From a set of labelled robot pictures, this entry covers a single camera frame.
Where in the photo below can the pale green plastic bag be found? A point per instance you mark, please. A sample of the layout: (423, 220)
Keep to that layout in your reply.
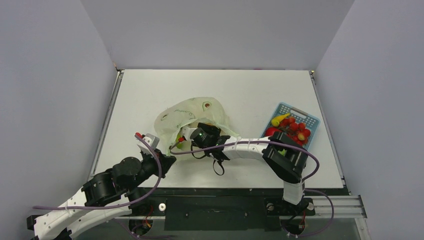
(189, 113)

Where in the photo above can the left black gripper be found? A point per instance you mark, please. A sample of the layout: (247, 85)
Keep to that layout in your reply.
(167, 161)

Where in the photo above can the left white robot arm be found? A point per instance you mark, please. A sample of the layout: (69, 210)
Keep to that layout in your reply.
(113, 193)

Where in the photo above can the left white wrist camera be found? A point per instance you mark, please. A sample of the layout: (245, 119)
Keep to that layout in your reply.
(145, 142)

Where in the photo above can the small yellow fake pepper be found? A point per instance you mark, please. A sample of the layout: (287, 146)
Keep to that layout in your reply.
(276, 121)

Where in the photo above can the green fake apple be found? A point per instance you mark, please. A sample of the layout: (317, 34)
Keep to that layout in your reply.
(283, 152)

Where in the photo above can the blue plastic basket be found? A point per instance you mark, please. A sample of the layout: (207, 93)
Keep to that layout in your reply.
(312, 122)

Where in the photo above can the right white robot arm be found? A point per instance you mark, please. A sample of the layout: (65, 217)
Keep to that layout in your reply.
(285, 157)

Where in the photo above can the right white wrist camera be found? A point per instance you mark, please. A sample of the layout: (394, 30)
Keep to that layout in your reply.
(185, 132)

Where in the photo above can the red fake apple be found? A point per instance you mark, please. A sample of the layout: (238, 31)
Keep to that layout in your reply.
(271, 131)

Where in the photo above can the small green fake fruit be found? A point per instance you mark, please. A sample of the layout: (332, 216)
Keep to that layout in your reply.
(180, 141)

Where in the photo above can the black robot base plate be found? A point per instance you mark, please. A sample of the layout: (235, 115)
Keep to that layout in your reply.
(220, 209)

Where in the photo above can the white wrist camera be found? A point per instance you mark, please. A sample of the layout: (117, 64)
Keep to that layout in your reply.
(145, 142)
(185, 132)

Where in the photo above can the red fake grape bunch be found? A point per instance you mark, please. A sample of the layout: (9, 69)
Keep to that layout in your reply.
(295, 130)

